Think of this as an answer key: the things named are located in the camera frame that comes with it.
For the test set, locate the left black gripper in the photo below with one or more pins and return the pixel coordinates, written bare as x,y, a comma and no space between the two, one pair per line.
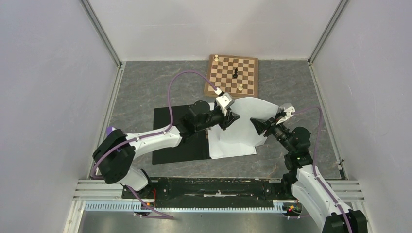
226,121

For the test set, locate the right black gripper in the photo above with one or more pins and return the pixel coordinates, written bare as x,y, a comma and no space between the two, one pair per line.
270,124

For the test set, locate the white paper sheet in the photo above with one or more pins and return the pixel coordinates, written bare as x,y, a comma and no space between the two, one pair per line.
242,130
219,149

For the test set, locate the teal black file folder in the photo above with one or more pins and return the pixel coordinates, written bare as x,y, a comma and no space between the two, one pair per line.
195,148

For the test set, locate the purple stand with phone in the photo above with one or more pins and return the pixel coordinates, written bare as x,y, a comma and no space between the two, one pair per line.
114,137

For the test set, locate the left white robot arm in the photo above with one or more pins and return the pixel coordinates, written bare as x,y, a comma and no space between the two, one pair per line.
114,156

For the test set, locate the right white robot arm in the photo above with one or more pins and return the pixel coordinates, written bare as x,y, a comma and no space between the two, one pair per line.
304,181

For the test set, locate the black chess piece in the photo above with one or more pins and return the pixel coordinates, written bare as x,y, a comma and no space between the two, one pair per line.
235,73

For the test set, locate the wooden chessboard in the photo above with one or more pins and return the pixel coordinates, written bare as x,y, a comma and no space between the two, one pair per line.
220,74

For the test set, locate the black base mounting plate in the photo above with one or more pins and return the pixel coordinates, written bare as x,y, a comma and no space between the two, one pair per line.
174,192

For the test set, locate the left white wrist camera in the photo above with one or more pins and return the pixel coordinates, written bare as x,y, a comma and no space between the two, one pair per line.
224,101

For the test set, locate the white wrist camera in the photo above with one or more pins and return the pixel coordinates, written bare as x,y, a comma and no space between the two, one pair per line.
224,101
286,111

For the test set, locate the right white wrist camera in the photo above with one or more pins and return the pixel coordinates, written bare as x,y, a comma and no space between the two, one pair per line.
286,111

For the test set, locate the aluminium frame rail right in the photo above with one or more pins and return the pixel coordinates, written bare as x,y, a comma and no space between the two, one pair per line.
328,29

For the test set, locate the aluminium frame rail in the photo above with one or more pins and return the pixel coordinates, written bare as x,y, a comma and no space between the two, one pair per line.
100,31
328,29

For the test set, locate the aluminium frame rail left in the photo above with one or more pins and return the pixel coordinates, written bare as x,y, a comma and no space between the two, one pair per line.
100,31

